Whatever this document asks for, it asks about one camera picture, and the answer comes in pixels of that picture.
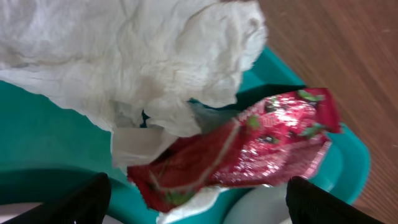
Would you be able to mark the large white plate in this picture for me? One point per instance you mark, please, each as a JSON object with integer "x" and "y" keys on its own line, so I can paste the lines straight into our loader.
{"x": 10, "y": 211}

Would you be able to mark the grey saucer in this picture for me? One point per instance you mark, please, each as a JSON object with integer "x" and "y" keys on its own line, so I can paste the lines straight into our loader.
{"x": 263, "y": 205}

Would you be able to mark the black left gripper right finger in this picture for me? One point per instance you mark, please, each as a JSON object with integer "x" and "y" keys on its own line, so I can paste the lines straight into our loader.
{"x": 309, "y": 204}

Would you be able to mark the red snack wrapper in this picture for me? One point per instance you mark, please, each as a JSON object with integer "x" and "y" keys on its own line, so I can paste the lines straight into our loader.
{"x": 277, "y": 138}

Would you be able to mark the white napkin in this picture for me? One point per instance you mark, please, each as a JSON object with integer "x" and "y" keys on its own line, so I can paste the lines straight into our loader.
{"x": 116, "y": 61}

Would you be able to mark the teal serving tray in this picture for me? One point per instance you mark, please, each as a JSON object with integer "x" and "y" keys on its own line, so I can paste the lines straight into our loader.
{"x": 45, "y": 151}

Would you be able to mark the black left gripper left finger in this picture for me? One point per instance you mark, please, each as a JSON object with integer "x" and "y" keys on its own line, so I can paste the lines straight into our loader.
{"x": 87, "y": 203}

